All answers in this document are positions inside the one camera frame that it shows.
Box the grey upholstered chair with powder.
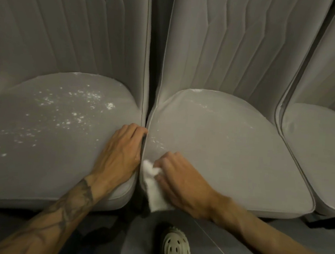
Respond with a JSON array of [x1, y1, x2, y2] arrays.
[[0, 0, 156, 219]]

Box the person's left hand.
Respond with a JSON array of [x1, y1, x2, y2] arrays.
[[86, 120, 149, 200]]

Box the beige perforated clog shoe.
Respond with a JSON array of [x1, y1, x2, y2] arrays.
[[159, 225, 194, 254]]

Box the person's right hand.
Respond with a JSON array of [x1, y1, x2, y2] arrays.
[[149, 150, 227, 222]]

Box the white cloth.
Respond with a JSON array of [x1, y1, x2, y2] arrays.
[[137, 158, 180, 215]]

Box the person's right forearm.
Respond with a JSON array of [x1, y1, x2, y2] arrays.
[[208, 192, 335, 254]]

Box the scattered white powder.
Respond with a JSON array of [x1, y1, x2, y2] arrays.
[[0, 82, 118, 165]]

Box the person's left forearm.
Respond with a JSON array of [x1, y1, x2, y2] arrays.
[[0, 169, 116, 254]]

